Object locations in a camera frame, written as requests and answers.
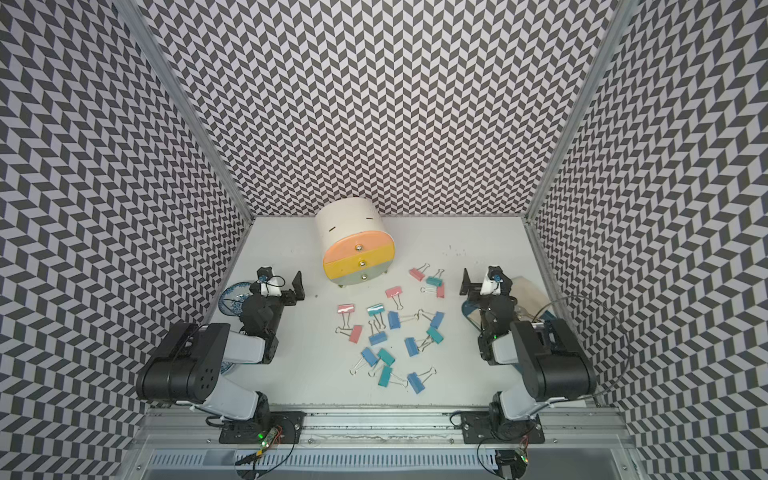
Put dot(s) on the blue patterned bowl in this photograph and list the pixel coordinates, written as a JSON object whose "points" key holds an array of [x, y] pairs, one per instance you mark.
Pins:
{"points": [[232, 299], [226, 367]]}

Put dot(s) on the blue patterned bowl far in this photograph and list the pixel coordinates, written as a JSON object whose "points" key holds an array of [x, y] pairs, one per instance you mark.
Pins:
{"points": [[232, 299]]}

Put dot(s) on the blue patterned bowl near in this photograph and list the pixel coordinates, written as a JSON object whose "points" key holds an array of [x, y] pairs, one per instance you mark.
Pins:
{"points": [[226, 367]]}

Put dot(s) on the blue binder clip bottom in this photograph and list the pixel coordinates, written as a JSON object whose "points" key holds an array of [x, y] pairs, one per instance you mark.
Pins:
{"points": [[417, 380]]}

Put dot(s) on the green bottom drawer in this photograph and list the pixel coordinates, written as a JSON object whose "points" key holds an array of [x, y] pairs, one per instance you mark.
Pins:
{"points": [[362, 276]]}

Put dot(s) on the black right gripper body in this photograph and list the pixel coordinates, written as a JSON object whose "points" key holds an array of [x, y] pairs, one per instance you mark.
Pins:
{"points": [[484, 304]]}

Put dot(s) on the white round drawer cabinet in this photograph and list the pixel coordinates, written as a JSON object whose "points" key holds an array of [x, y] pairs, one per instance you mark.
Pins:
{"points": [[346, 217]]}

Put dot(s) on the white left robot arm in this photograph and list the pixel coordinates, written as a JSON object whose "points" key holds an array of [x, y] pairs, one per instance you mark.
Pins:
{"points": [[185, 369]]}

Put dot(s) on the yellow middle drawer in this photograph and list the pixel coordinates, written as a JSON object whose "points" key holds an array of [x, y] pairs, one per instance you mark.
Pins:
{"points": [[359, 261]]}

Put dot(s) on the blue binder clip lower left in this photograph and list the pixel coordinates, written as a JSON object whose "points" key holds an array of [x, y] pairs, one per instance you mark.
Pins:
{"points": [[367, 357]]}

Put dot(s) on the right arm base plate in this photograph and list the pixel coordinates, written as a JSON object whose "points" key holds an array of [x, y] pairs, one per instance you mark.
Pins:
{"points": [[481, 427]]}

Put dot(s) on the orange top drawer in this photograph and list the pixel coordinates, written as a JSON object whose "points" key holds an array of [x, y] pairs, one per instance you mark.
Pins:
{"points": [[356, 243]]}

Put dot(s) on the beige cloth napkin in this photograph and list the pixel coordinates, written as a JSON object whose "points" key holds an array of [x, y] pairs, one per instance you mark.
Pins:
{"points": [[530, 298]]}

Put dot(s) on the pink binder clip far right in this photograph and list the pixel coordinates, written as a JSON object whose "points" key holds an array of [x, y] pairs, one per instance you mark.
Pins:
{"points": [[419, 273]]}

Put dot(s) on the blue binder clip mid right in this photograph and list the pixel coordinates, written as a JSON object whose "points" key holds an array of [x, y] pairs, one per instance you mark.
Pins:
{"points": [[411, 346]]}

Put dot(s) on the pink binder clip centre top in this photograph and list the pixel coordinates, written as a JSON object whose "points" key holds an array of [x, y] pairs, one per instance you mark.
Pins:
{"points": [[394, 293]]}

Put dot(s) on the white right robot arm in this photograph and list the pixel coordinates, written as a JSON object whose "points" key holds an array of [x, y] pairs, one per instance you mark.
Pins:
{"points": [[550, 360]]}

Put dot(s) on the blue binder clip centre low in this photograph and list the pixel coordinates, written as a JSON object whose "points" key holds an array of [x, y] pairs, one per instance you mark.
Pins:
{"points": [[377, 336]]}

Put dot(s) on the aluminium front rail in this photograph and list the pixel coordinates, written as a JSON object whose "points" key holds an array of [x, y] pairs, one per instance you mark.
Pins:
{"points": [[369, 428]]}

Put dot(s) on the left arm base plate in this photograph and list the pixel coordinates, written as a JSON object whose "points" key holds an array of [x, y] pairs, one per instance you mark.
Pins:
{"points": [[254, 431]]}

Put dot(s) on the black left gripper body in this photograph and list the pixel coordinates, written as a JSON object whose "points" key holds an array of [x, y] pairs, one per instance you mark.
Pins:
{"points": [[277, 306]]}

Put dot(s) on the pink binder clip lower left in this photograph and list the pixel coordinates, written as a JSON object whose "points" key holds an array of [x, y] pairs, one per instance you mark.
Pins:
{"points": [[353, 334]]}

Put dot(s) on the blue binder clip centre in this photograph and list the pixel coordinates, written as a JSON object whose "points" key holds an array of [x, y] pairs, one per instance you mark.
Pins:
{"points": [[395, 319]]}

